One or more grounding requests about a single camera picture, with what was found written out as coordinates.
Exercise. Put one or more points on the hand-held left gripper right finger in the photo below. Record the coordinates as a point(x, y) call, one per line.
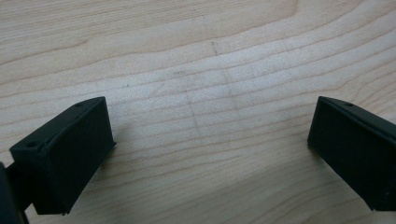
point(355, 149)

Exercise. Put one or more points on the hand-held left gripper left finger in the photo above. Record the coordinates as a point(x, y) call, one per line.
point(65, 155)

